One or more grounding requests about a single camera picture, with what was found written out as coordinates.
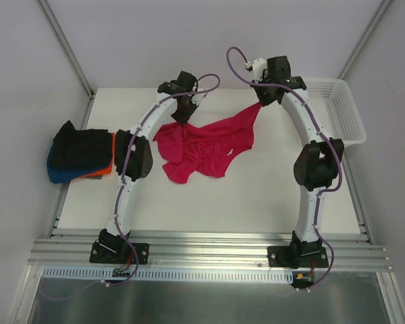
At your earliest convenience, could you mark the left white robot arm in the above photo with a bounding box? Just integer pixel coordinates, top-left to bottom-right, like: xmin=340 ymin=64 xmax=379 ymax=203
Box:
xmin=99 ymin=71 xmax=200 ymax=262

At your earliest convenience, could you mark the black folded t shirt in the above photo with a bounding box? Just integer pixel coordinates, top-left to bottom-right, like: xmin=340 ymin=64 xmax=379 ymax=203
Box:
xmin=48 ymin=121 xmax=113 ymax=170

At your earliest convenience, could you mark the purple cable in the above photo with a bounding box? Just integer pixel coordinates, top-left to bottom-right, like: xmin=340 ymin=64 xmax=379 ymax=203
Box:
xmin=225 ymin=47 xmax=344 ymax=294
xmin=38 ymin=74 xmax=221 ymax=300

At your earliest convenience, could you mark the white plastic basket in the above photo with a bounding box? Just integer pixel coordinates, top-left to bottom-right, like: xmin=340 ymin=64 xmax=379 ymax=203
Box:
xmin=304 ymin=78 xmax=367 ymax=147

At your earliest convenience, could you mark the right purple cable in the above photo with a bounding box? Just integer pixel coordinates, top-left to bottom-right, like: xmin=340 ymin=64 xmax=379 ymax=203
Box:
xmin=225 ymin=47 xmax=344 ymax=294

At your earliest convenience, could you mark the orange folded t shirt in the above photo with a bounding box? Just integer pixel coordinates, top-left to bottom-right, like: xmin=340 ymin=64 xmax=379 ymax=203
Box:
xmin=80 ymin=132 xmax=116 ymax=180

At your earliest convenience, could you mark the pink t shirt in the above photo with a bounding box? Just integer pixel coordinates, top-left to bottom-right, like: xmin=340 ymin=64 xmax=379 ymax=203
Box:
xmin=153 ymin=103 xmax=262 ymax=184

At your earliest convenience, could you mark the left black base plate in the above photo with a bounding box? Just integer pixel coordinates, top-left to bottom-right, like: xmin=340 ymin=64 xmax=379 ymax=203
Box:
xmin=88 ymin=242 xmax=150 ymax=265

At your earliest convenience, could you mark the white slotted cable duct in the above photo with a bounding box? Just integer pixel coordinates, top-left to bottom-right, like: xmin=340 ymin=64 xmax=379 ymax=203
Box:
xmin=42 ymin=266 xmax=293 ymax=284

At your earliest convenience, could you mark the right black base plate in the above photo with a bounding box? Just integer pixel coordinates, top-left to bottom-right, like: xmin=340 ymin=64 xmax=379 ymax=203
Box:
xmin=267 ymin=246 xmax=329 ymax=269

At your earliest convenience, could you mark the blue folded t shirt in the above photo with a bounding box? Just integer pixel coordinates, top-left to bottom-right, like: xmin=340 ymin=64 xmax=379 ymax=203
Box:
xmin=47 ymin=146 xmax=92 ymax=184

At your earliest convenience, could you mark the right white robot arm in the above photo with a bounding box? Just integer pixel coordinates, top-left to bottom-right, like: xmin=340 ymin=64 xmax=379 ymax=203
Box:
xmin=250 ymin=56 xmax=344 ymax=269

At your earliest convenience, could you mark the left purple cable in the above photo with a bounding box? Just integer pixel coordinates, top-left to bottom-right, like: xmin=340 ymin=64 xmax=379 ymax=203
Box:
xmin=38 ymin=74 xmax=221 ymax=300

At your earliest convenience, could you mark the aluminium mounting rail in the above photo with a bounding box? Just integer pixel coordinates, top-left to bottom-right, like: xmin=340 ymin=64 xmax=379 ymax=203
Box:
xmin=28 ymin=229 xmax=394 ymax=272

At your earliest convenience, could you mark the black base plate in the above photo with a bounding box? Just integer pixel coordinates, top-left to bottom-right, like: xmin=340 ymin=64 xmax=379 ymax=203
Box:
xmin=88 ymin=242 xmax=150 ymax=265
xmin=267 ymin=246 xmax=329 ymax=269

